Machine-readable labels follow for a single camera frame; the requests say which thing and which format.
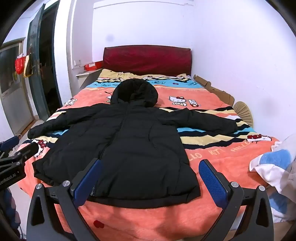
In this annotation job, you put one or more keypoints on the white and blue cloth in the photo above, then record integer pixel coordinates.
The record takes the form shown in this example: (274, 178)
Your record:
(272, 171)

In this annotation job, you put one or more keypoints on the brown hanging bag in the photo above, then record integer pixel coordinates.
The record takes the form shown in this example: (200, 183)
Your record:
(28, 67)

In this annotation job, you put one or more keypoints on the grey metal door panel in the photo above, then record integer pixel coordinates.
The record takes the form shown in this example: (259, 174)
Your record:
(13, 104)

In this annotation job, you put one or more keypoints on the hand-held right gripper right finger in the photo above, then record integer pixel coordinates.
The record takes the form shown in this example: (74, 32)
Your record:
(211, 183)

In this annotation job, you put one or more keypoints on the white wall switch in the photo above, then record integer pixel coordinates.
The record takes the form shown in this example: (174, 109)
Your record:
(77, 62)

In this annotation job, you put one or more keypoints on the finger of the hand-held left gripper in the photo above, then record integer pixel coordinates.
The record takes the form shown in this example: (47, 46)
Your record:
(10, 141)
(29, 150)

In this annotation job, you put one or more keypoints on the white bedside table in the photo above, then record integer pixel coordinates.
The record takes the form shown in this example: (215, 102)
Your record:
(86, 77)

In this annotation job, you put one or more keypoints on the red bed headboard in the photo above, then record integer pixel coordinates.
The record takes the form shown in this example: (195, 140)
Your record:
(148, 59)

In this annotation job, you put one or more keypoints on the red cardboard box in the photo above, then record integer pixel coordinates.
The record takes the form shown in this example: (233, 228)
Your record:
(92, 66)

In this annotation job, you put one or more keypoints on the flattened cardboard sheet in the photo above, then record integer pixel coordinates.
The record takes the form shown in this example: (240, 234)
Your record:
(217, 91)

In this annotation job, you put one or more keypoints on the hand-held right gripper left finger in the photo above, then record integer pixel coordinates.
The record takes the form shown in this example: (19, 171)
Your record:
(89, 178)

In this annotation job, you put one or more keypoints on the black hooded jacket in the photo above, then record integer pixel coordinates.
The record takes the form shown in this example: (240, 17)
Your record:
(138, 139)

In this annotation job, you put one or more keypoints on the person's left forearm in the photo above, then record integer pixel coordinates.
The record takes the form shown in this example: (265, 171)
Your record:
(10, 208)

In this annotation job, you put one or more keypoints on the printed cartoon blanket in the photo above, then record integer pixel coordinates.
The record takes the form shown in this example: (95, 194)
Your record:
(208, 160)

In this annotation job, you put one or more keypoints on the red hanging bag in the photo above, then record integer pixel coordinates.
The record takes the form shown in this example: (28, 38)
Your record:
(19, 64)

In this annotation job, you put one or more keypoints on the green door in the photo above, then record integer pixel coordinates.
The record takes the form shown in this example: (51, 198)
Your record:
(34, 92)

